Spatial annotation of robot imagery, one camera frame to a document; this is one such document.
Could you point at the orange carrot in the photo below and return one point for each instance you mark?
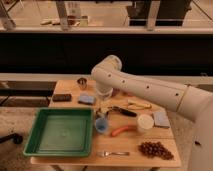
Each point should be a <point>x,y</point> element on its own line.
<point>119,130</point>

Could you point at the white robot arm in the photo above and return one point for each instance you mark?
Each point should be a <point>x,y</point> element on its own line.
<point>192,103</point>

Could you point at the silver fork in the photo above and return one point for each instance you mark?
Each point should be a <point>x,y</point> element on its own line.
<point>106,153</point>

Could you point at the black handled peeler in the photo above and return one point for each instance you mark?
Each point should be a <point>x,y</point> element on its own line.
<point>104,112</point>

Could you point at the blue plastic cup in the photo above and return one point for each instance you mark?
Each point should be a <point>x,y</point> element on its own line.
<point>101,125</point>

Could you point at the small metal cup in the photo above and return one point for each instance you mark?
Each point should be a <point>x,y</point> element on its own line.
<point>82,83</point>

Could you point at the brown grape bunch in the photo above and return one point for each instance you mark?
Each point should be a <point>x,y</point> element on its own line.
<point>155,149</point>

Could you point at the blue sponge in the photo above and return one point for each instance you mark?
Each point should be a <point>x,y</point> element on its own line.
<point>86,99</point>

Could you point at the black floor object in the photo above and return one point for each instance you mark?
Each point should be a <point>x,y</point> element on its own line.
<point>16,138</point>

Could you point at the blue grey sponge block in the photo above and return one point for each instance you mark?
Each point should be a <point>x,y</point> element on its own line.
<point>161,119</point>

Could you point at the black eraser block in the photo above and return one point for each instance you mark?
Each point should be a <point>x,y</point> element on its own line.
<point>61,97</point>

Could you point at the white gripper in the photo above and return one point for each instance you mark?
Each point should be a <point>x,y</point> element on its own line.
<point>104,95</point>

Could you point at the green plastic tray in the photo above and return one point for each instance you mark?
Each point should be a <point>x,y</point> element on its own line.
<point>61,132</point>

